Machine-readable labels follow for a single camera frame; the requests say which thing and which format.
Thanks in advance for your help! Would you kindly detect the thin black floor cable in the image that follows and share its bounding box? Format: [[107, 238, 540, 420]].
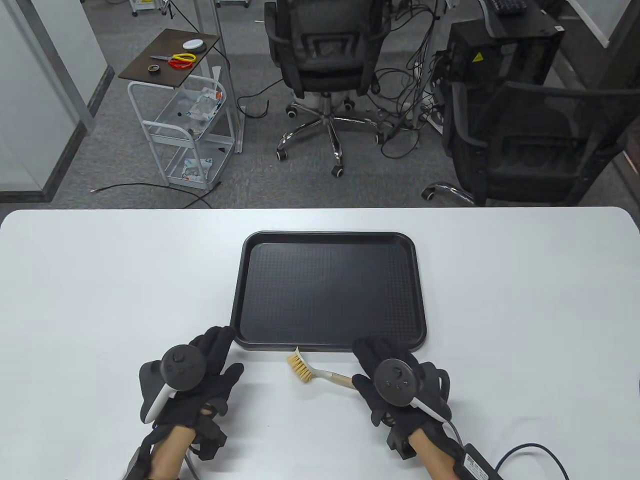
[[90, 183, 213, 209]]

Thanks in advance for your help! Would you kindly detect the clear plastic packet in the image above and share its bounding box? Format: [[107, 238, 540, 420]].
[[185, 86, 224, 121], [181, 157, 213, 182]]

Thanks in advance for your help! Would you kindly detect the black mesh office chair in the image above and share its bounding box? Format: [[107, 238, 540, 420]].
[[421, 80, 640, 207]]

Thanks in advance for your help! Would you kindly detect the person's right forearm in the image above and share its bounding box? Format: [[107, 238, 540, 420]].
[[409, 429, 460, 480]]

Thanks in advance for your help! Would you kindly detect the wooden handle pot brush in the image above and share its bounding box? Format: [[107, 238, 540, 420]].
[[286, 347, 357, 390]]

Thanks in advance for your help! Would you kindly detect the person's left hand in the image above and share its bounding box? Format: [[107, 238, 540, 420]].
[[159, 326, 245, 432]]

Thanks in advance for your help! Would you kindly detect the tangle of black cables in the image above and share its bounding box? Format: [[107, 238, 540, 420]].
[[370, 0, 451, 161]]

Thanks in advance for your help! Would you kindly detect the black computer tower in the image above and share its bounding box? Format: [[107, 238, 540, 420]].
[[442, 5, 567, 93]]

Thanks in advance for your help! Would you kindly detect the black padded office chair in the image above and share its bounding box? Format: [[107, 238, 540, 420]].
[[262, 0, 393, 178]]

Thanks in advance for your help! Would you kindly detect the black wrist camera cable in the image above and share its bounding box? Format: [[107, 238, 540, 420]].
[[446, 420, 569, 480]]

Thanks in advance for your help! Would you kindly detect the white metal desk leg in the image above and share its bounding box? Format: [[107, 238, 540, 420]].
[[192, 0, 246, 154]]

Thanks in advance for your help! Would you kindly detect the black keyboard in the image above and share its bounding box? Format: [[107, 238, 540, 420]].
[[486, 0, 528, 16]]

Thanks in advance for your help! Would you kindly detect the black plastic tray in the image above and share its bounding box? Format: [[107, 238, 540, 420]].
[[230, 230, 429, 352]]

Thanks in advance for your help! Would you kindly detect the person's right hand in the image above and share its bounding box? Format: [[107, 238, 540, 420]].
[[351, 336, 466, 453]]

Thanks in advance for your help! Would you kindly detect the white cart with brown top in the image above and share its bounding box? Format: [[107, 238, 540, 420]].
[[118, 28, 236, 192]]

